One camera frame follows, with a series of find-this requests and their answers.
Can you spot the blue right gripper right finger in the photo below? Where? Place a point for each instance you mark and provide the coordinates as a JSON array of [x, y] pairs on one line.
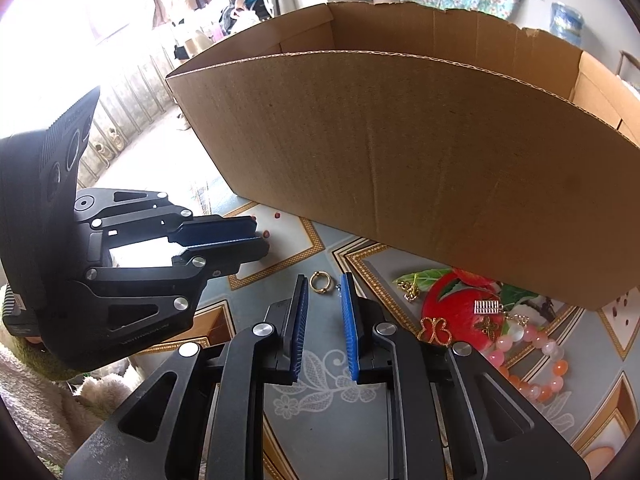
[[368, 353]]

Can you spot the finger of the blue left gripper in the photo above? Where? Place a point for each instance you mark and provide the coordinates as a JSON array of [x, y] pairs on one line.
[[213, 229], [212, 260]]

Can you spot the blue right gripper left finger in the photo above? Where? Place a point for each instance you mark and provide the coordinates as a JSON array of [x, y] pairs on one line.
[[289, 316]]

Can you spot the gold ring earring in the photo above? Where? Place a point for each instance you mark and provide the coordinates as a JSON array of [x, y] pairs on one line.
[[321, 282]]

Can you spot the gold clover earring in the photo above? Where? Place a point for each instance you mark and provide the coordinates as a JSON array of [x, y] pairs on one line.
[[435, 331]]

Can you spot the gold abacus charm earring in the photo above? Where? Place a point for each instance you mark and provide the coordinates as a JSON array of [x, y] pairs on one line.
[[491, 316]]

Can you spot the brown cardboard box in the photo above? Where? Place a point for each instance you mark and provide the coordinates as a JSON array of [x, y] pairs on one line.
[[453, 135]]

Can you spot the fruit print tablecloth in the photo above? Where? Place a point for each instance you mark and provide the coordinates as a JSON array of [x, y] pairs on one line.
[[451, 412]]

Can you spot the blue water bottle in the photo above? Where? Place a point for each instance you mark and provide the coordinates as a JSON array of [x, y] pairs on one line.
[[566, 23]]

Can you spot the wooden chair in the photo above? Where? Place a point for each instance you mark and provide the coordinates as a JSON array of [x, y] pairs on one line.
[[628, 69]]

